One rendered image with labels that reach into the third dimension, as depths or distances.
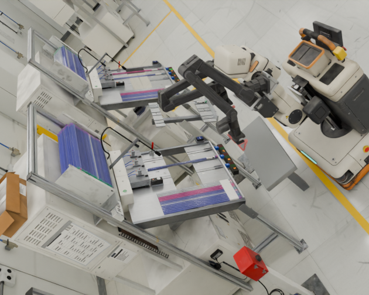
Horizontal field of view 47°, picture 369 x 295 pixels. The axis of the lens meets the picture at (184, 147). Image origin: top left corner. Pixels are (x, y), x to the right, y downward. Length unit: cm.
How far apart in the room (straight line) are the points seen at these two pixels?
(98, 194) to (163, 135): 163
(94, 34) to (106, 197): 498
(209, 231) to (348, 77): 131
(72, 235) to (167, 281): 84
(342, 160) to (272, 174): 50
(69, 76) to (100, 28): 359
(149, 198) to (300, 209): 123
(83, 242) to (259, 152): 132
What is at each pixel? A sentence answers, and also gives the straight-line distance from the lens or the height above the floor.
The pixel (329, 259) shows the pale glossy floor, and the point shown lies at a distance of 314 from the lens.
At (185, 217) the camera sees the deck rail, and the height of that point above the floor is 96.
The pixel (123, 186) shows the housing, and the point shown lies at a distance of 272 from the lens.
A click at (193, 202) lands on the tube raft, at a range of 268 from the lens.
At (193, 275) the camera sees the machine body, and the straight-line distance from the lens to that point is 307.
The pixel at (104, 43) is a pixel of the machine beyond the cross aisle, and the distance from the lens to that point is 732.
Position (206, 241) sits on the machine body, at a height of 62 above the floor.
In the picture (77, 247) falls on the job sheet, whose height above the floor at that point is 138.
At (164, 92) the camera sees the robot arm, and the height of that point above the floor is 139.
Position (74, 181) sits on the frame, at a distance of 243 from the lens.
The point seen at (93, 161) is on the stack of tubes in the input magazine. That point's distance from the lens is 264.
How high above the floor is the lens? 267
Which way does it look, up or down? 35 degrees down
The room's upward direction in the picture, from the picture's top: 54 degrees counter-clockwise
